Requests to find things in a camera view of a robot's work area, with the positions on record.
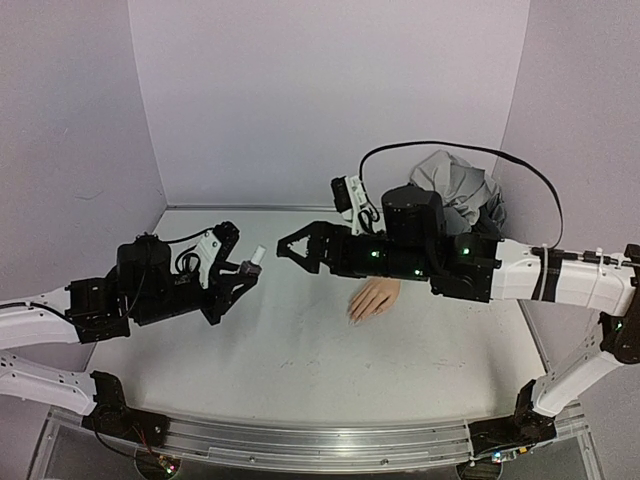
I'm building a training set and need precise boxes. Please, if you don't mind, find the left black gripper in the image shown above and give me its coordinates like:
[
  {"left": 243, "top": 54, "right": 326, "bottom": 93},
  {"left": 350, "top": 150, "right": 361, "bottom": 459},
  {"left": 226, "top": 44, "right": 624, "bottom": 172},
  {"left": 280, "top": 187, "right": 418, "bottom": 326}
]
[{"left": 134, "top": 265, "right": 259, "bottom": 329}]

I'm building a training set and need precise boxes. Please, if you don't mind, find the nail polish bottle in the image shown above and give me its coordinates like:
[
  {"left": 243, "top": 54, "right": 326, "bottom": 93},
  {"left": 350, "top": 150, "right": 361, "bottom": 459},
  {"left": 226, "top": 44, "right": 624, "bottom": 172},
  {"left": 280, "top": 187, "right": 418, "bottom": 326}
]
[{"left": 238, "top": 260, "right": 262, "bottom": 277}]

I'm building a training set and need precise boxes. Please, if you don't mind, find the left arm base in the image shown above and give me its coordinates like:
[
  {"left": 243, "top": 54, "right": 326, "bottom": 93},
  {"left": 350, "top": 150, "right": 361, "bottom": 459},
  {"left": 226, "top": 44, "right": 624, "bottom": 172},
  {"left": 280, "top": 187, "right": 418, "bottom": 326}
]
[{"left": 81, "top": 371, "right": 170, "bottom": 459}]

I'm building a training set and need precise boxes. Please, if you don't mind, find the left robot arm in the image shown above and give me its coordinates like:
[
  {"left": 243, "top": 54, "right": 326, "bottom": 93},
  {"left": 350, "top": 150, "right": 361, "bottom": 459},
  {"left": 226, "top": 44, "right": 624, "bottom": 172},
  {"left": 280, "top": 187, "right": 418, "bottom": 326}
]
[{"left": 1, "top": 221, "right": 266, "bottom": 437}]

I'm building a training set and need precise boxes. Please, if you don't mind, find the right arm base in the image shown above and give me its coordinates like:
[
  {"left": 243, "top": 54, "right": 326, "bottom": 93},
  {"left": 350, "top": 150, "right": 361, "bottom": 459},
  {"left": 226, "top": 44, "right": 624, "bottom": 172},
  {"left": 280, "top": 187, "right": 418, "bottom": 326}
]
[{"left": 469, "top": 380, "right": 556, "bottom": 460}]

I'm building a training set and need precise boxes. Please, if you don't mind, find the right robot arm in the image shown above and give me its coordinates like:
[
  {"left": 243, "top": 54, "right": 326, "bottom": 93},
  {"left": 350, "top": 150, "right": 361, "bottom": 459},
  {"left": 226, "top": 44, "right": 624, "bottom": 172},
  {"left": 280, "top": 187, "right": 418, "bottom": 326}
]
[{"left": 277, "top": 185, "right": 639, "bottom": 417}]

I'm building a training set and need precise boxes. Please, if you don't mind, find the mannequin hand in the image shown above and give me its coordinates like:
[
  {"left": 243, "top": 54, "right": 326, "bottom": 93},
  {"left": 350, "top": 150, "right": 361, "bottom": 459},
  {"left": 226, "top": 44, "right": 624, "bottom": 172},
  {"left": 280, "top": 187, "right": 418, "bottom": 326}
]
[{"left": 348, "top": 278, "right": 401, "bottom": 324}]

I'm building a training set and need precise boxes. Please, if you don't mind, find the grey crumpled cloth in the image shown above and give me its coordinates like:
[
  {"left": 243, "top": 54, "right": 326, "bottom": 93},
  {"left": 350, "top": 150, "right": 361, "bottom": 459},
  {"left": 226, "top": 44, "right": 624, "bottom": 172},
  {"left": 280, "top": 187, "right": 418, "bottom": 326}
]
[{"left": 409, "top": 150, "right": 507, "bottom": 224}]

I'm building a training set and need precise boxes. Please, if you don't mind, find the dark sleeve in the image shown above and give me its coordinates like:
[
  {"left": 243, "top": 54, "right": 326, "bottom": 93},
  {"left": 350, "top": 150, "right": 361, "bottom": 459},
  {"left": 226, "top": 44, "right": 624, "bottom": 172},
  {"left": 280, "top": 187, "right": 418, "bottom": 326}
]
[{"left": 444, "top": 206, "right": 505, "bottom": 237}]

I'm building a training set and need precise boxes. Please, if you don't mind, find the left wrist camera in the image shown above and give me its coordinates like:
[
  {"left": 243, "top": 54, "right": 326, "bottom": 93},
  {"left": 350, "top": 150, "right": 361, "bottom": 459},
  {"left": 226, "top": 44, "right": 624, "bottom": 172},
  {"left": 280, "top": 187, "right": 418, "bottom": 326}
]
[{"left": 174, "top": 228, "right": 222, "bottom": 290}]

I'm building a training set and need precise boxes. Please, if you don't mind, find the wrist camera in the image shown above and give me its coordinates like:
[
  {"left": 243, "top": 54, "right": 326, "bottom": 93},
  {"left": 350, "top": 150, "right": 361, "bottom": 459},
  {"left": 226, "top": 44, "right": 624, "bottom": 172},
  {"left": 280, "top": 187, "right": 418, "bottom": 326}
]
[
  {"left": 174, "top": 228, "right": 222, "bottom": 290},
  {"left": 330, "top": 176, "right": 381, "bottom": 235}
]

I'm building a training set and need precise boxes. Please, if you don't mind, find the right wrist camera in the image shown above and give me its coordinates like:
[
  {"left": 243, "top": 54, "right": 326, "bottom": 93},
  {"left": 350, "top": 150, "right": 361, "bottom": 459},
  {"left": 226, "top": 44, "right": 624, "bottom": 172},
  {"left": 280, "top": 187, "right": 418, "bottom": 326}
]
[{"left": 330, "top": 176, "right": 381, "bottom": 235}]

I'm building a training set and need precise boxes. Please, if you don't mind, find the aluminium front rail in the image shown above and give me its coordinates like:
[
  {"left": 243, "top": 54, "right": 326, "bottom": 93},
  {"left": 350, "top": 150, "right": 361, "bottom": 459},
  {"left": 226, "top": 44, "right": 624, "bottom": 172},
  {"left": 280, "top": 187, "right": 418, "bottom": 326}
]
[{"left": 154, "top": 416, "right": 473, "bottom": 474}]

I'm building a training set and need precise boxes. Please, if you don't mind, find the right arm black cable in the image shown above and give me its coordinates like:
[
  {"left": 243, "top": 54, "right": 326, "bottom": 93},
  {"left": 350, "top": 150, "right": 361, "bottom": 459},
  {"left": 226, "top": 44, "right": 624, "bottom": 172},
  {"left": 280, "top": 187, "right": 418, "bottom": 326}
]
[{"left": 358, "top": 143, "right": 565, "bottom": 248}]

